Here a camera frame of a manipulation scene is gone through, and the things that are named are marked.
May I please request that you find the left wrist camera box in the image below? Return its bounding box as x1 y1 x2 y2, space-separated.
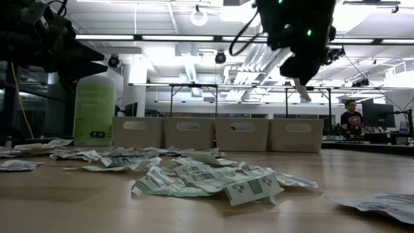
30 1 55 26

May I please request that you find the yellow hanging cord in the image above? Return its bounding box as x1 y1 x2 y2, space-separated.
10 63 35 140

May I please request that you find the overhead LED light bar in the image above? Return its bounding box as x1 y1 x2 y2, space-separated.
74 33 414 45

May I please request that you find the black framed workbench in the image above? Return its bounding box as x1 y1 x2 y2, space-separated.
283 85 333 130
169 83 219 119

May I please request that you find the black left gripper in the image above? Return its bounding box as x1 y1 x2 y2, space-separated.
19 0 109 82

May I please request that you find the green wipes canister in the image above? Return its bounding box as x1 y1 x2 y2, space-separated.
73 74 116 147

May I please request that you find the black computer monitor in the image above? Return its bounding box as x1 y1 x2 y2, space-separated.
361 102 396 129

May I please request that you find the light grey plastic bin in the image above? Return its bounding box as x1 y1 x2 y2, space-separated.
112 116 164 149
163 117 215 151
267 118 324 153
214 118 270 152

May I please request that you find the person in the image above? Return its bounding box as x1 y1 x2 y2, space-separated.
340 99 373 137

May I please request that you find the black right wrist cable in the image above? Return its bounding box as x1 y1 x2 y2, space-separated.
228 9 269 58

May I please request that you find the white ring lamp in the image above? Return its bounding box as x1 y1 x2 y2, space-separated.
190 5 209 27

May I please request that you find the small black monitor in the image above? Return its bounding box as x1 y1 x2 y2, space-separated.
124 102 138 117

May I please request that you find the silver ventilation duct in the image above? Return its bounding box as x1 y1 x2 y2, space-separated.
241 41 292 74

